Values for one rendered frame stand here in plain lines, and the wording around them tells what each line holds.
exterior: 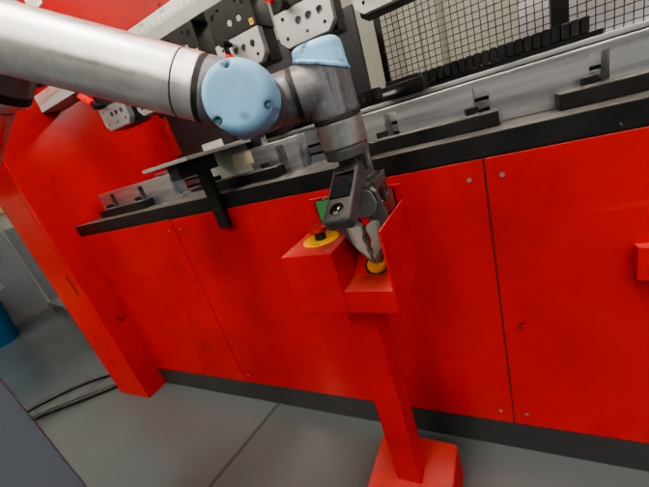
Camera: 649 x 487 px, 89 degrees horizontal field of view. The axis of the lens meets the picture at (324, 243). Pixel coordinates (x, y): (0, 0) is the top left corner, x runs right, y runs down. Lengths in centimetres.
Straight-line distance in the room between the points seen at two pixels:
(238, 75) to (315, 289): 38
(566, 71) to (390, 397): 74
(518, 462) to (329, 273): 82
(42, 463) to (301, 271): 55
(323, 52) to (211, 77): 19
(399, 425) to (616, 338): 50
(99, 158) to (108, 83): 144
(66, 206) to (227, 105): 144
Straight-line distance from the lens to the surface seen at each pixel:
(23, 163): 175
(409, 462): 96
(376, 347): 71
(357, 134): 52
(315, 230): 61
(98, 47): 45
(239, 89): 37
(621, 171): 78
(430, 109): 85
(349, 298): 58
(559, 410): 109
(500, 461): 119
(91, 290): 177
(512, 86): 84
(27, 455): 82
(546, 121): 73
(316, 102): 51
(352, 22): 147
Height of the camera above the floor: 98
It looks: 20 degrees down
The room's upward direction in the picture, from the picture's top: 17 degrees counter-clockwise
